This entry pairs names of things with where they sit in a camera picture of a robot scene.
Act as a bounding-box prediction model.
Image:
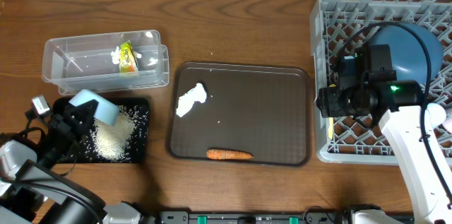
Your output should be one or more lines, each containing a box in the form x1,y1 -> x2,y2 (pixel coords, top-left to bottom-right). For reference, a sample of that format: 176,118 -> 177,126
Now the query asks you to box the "light blue bowl with rice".
69,89 -> 119,126

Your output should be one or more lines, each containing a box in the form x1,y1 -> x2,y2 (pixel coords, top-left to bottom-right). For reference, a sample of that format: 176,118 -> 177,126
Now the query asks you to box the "pale yellow plastic spoon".
328,117 -> 334,140

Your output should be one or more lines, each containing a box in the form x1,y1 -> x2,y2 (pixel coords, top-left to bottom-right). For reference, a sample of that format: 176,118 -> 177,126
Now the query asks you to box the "dark blue plate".
369,23 -> 444,84

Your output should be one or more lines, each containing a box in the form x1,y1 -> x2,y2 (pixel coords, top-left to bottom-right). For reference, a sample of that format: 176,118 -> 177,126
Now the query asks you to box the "green orange snack wrapper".
119,41 -> 138,73

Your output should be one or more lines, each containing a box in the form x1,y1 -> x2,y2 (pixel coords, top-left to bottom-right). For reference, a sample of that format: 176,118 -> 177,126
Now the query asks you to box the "white tissue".
110,46 -> 142,65

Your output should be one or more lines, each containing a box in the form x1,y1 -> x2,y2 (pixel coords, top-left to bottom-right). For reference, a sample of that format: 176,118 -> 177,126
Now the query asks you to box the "light blue plastic cup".
427,103 -> 447,129

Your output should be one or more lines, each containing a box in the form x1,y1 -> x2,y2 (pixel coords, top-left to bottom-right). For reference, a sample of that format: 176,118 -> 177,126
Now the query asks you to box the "white napkin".
176,83 -> 207,117

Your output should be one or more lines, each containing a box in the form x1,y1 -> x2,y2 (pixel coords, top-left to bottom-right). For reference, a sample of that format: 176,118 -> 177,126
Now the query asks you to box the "orange carrot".
206,149 -> 253,160

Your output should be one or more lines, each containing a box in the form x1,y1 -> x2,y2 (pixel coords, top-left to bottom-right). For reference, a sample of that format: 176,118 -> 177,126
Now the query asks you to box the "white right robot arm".
316,81 -> 451,223

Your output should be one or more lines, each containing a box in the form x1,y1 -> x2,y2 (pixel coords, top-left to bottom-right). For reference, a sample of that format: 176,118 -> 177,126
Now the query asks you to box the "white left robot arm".
1,97 -> 157,223

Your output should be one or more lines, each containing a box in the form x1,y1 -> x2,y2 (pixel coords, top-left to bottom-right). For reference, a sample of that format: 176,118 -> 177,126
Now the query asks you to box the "grey plastic dishwasher rack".
309,0 -> 451,165

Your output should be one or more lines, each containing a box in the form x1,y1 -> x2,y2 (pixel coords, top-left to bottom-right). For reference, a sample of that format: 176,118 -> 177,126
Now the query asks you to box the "pile of white rice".
70,104 -> 149,163

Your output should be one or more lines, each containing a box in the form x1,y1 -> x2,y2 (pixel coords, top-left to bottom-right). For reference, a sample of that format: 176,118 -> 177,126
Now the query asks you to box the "black plastic bin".
43,96 -> 151,165

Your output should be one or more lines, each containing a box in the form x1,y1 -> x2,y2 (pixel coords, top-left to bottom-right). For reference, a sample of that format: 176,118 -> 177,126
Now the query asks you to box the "clear plastic bin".
42,30 -> 170,95

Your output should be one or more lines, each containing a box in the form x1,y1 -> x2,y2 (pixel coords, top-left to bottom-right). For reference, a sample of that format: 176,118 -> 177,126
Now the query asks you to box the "dark brown serving tray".
165,62 -> 312,167

